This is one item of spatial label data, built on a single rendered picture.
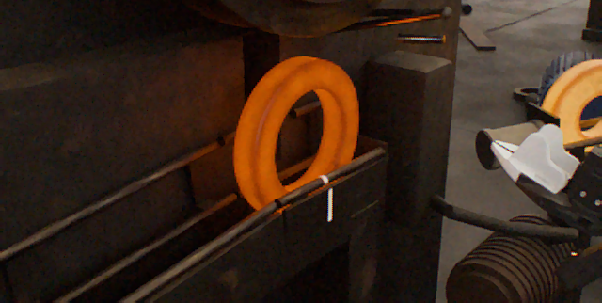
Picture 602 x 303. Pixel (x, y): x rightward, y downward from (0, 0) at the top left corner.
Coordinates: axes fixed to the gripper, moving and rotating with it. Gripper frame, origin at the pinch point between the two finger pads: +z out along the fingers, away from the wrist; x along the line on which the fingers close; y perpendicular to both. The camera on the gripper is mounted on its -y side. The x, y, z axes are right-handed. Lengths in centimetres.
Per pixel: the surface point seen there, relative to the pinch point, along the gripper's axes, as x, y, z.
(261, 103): 19.8, 1.7, 18.9
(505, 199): -134, -86, 30
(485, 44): -326, -112, 131
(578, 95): -27.5, -0.3, 1.4
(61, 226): 40.5, -7.1, 21.7
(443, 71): -11.1, 0.6, 14.8
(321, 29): 14.1, 9.5, 18.0
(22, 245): 44.3, -7.5, 21.6
